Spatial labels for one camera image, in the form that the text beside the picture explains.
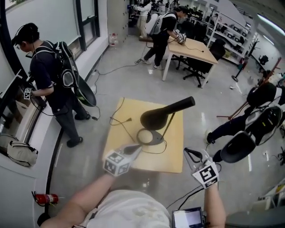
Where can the grey black backpack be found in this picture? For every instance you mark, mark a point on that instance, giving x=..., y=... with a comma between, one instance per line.
x=262, y=124

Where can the black office chair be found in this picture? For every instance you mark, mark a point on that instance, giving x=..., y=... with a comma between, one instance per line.
x=217, y=47
x=181, y=60

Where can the white low rack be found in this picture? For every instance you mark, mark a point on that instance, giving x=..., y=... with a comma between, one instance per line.
x=269, y=196

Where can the person's right forearm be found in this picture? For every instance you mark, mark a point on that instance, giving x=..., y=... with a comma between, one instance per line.
x=214, y=204

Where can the grey metal cabinet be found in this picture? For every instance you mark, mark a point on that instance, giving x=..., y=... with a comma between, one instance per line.
x=118, y=20

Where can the large wooden desk white legs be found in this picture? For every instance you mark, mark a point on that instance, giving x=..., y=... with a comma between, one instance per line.
x=200, y=55

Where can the black framed window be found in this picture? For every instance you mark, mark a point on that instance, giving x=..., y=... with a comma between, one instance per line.
x=13, y=100
x=86, y=22

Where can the beige bag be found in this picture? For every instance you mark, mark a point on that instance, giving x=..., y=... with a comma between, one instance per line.
x=22, y=153

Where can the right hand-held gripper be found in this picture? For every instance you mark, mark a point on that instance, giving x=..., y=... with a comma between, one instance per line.
x=206, y=176

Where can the small black monitor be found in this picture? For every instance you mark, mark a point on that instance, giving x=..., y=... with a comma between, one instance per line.
x=188, y=219

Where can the cardboard box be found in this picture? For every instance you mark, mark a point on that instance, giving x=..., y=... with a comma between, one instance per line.
x=227, y=54

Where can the black desk lamp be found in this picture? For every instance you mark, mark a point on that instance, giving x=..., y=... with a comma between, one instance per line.
x=155, y=118

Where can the white shelving unit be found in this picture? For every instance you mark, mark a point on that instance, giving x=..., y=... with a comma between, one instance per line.
x=231, y=33

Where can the person's white shirt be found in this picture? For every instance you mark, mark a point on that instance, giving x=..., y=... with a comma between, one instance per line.
x=127, y=211

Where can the small wooden table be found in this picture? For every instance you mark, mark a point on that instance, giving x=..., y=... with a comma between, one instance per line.
x=171, y=155

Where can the red fire extinguisher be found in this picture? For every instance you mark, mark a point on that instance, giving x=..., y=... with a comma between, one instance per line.
x=46, y=198

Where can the reddish-brown coat rack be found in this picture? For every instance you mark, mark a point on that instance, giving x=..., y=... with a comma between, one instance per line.
x=245, y=104

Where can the silver kettle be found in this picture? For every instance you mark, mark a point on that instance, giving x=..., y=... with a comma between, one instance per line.
x=183, y=40

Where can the black coat stand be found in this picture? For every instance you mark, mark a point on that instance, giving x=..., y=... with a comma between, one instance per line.
x=245, y=62

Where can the clear water bottle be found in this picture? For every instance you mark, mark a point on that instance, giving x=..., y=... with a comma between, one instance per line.
x=111, y=41
x=115, y=39

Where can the person's left forearm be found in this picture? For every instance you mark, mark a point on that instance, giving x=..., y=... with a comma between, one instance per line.
x=95, y=189

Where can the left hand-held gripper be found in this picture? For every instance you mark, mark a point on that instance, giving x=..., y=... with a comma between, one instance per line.
x=115, y=163

